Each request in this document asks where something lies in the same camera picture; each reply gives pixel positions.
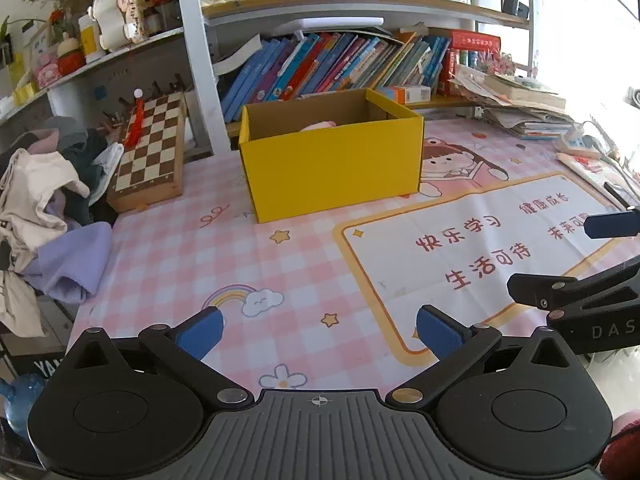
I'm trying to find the pink plush pig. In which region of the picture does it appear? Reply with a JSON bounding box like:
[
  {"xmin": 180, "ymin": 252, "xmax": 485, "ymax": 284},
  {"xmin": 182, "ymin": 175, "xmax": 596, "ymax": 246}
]
[{"xmin": 300, "ymin": 120, "xmax": 336, "ymax": 131}]

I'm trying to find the white power strip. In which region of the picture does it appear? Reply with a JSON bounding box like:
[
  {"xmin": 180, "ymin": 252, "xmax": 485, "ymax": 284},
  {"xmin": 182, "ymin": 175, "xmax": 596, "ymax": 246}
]
[{"xmin": 554, "ymin": 128, "xmax": 606, "ymax": 159}]

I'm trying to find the pink checkered table mat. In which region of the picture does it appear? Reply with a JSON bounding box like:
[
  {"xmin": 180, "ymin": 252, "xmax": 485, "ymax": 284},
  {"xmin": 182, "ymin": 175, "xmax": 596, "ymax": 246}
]
[{"xmin": 74, "ymin": 119, "xmax": 639, "ymax": 392}]

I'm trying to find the purple garment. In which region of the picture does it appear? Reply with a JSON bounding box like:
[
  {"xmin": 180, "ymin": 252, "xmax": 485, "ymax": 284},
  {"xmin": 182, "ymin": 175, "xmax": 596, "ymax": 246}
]
[{"xmin": 22, "ymin": 222, "xmax": 113, "ymax": 304}]

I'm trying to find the stack of papers and books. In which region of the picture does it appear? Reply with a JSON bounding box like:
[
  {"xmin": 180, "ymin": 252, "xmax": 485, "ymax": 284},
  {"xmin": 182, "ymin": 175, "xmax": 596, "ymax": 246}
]
[{"xmin": 447, "ymin": 64, "xmax": 574, "ymax": 140}]

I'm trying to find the blue water jug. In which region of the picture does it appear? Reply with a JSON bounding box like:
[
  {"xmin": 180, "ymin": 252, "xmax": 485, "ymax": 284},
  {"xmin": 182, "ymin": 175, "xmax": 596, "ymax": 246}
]
[{"xmin": 0, "ymin": 374, "xmax": 46, "ymax": 441}]

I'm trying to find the wooden chessboard box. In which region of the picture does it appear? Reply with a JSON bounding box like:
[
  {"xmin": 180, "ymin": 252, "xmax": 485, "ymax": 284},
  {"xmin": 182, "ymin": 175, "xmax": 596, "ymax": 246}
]
[{"xmin": 107, "ymin": 92, "xmax": 188, "ymax": 214}]

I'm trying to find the beige garment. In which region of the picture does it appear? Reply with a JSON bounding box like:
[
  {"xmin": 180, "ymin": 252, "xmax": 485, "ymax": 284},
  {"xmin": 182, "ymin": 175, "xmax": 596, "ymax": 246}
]
[{"xmin": 1, "ymin": 148, "xmax": 90, "ymax": 338}]

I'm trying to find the red tassel ornament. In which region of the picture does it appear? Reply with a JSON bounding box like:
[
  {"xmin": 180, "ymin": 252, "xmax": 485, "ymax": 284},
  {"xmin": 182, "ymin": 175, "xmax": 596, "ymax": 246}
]
[{"xmin": 124, "ymin": 88, "xmax": 144, "ymax": 150}]

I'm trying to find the yellow cardboard box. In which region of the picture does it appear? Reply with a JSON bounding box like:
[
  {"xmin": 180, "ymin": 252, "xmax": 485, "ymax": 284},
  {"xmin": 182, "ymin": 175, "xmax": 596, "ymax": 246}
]
[{"xmin": 239, "ymin": 89, "xmax": 424, "ymax": 223}]

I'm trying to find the dark green garment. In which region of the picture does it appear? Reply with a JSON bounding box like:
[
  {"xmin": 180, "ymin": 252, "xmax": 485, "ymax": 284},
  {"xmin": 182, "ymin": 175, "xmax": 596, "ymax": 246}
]
[{"xmin": 42, "ymin": 116, "xmax": 124, "ymax": 226}]

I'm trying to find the white blue orange box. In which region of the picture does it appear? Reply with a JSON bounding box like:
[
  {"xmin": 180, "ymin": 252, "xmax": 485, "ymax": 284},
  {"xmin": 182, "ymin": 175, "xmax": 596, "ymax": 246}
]
[{"xmin": 378, "ymin": 84, "xmax": 432, "ymax": 106}]

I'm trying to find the red thick dictionary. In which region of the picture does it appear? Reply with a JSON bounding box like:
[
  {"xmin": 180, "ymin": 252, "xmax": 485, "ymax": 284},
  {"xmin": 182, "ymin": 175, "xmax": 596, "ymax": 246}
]
[{"xmin": 444, "ymin": 29, "xmax": 501, "ymax": 53}]

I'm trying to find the row of leaning books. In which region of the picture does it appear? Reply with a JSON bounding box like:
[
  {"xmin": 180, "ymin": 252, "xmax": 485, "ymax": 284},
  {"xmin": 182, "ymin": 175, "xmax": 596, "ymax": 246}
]
[{"xmin": 214, "ymin": 30, "xmax": 450, "ymax": 124}]

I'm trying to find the white shelf frame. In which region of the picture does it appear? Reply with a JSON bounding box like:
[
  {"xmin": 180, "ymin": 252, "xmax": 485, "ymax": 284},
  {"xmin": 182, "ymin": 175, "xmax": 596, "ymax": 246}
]
[{"xmin": 1, "ymin": 0, "xmax": 534, "ymax": 154}]

